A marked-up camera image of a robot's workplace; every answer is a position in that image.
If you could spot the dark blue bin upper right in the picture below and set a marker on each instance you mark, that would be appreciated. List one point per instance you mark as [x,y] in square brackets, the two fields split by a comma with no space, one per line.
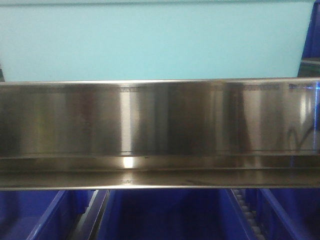
[310,62]

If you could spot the light cyan plastic bin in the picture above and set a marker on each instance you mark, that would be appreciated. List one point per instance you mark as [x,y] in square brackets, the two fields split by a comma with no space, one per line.
[82,40]

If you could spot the stainless steel shelf rail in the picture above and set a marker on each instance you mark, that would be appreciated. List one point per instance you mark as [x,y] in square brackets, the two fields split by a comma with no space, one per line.
[133,134]

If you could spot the dark blue bin lower left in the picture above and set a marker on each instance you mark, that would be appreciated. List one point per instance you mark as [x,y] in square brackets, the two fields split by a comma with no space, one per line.
[41,214]

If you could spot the white roller track strip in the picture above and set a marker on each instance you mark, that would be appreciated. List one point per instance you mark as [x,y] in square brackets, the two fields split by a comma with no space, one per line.
[249,214]

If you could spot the dark blue bin lower centre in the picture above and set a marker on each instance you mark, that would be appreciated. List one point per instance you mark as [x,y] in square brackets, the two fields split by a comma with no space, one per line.
[174,214]

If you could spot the dark blue bin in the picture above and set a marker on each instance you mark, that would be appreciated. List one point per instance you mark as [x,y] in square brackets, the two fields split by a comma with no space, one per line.
[289,213]
[174,214]
[310,62]
[41,214]

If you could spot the dark blue bin lower right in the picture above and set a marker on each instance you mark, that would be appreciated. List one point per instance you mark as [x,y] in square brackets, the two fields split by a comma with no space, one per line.
[289,213]

